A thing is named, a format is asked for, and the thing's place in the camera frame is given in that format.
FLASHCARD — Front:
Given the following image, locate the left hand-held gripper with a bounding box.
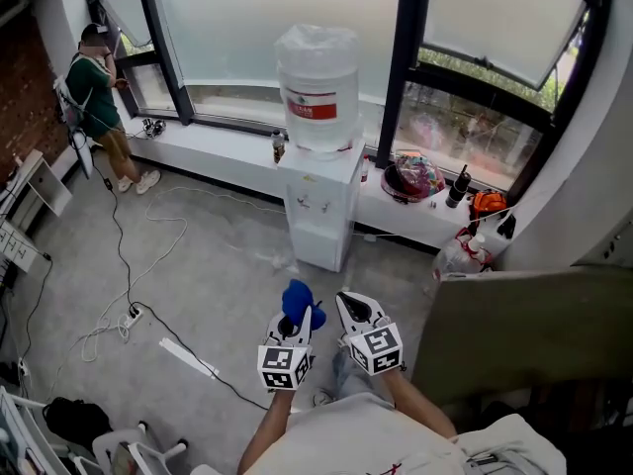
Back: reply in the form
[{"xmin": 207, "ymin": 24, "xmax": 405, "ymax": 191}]
[{"xmin": 256, "ymin": 305, "xmax": 315, "ymax": 393}]

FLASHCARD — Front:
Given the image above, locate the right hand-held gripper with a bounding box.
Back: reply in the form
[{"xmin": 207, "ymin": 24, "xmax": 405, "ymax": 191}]
[{"xmin": 334, "ymin": 291, "xmax": 405, "ymax": 377}]

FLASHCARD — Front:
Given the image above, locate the blue cloth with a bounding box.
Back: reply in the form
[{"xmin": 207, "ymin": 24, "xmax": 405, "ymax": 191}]
[{"xmin": 281, "ymin": 278, "xmax": 327, "ymax": 331}]

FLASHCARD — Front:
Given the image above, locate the white water dispenser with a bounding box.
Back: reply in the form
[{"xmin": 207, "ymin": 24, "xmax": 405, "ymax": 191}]
[{"xmin": 285, "ymin": 141, "xmax": 367, "ymax": 272}]

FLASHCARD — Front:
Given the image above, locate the person's right forearm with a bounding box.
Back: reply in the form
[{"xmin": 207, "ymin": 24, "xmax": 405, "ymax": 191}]
[{"xmin": 388, "ymin": 366, "xmax": 459, "ymax": 439}]

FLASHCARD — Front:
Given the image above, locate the person's left forearm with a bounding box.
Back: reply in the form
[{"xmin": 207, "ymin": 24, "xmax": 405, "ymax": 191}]
[{"xmin": 236, "ymin": 388, "xmax": 298, "ymax": 474}]

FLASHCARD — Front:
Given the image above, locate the clear plastic bag with container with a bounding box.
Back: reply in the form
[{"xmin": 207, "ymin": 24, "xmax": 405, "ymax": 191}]
[{"xmin": 432, "ymin": 230, "xmax": 496, "ymax": 281}]

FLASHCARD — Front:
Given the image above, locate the clear water jug red label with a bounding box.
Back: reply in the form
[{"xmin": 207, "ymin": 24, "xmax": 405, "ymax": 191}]
[{"xmin": 274, "ymin": 24, "xmax": 365, "ymax": 160}]

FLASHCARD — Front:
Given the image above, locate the person's jeans leg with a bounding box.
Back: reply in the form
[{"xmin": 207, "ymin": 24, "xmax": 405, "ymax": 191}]
[{"xmin": 330, "ymin": 348, "xmax": 378, "ymax": 406}]

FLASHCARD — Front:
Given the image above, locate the person's white shirt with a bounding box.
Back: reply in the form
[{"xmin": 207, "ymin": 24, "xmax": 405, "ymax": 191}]
[{"xmin": 241, "ymin": 393, "xmax": 568, "ymax": 475}]

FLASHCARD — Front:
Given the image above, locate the colourful helmet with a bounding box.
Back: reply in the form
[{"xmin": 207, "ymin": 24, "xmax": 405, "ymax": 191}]
[{"xmin": 380, "ymin": 150, "xmax": 446, "ymax": 203}]

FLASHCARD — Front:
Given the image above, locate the black tumbler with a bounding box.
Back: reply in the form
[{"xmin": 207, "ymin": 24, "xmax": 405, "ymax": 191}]
[{"xmin": 444, "ymin": 164, "xmax": 472, "ymax": 210}]

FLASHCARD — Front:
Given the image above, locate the olive green board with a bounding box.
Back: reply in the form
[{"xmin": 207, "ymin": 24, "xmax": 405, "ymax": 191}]
[{"xmin": 411, "ymin": 263, "xmax": 633, "ymax": 408}]

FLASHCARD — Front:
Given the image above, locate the orange bag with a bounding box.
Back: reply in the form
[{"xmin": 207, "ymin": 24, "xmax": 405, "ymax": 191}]
[{"xmin": 468, "ymin": 189, "xmax": 509, "ymax": 221}]

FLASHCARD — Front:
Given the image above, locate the dark drink bottle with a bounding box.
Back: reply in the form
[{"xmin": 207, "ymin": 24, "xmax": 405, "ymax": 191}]
[{"xmin": 270, "ymin": 129, "xmax": 287, "ymax": 165}]

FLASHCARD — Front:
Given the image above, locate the white office chair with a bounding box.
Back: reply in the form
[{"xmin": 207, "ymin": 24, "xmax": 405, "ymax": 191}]
[{"xmin": 68, "ymin": 421, "xmax": 189, "ymax": 475}]

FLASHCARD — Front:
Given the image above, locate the black backpack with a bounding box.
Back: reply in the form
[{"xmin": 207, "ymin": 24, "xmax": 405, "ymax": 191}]
[{"xmin": 42, "ymin": 396, "xmax": 115, "ymax": 452}]

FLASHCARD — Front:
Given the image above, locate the white small cabinet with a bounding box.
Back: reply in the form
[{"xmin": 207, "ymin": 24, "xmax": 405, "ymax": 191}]
[{"xmin": 17, "ymin": 148, "xmax": 73, "ymax": 217}]

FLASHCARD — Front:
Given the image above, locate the white metal rack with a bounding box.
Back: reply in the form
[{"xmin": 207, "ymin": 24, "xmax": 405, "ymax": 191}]
[{"xmin": 0, "ymin": 386, "xmax": 75, "ymax": 475}]

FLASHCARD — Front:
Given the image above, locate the black framed window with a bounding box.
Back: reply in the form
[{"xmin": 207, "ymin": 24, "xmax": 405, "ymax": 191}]
[
  {"xmin": 81, "ymin": 0, "xmax": 411, "ymax": 138},
  {"xmin": 375, "ymin": 0, "xmax": 617, "ymax": 202}
]

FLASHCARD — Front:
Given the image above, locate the white floor cable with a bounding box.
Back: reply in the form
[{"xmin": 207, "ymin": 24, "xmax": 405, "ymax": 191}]
[{"xmin": 81, "ymin": 187, "xmax": 288, "ymax": 363}]

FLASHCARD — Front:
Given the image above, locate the black floor cable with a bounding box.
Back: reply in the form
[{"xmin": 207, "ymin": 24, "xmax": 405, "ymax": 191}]
[{"xmin": 93, "ymin": 163, "xmax": 271, "ymax": 410}]

